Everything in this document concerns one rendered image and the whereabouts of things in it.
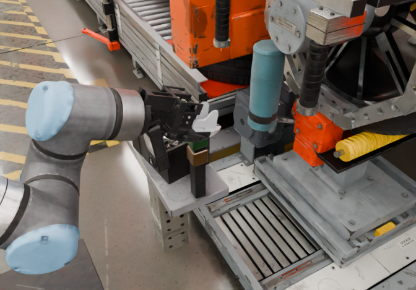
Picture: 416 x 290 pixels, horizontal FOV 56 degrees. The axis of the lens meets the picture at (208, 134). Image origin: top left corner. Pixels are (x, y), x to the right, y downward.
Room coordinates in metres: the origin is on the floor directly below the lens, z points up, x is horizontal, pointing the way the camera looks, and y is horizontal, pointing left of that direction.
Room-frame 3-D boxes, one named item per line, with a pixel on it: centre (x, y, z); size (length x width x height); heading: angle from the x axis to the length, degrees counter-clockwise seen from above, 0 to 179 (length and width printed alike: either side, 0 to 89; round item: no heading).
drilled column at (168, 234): (0.89, 0.13, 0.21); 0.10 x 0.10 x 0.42; 29
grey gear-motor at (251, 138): (1.28, -0.31, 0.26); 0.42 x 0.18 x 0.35; 119
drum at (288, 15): (0.87, -0.26, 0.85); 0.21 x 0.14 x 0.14; 119
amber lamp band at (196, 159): (0.69, 0.02, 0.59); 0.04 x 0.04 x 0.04; 29
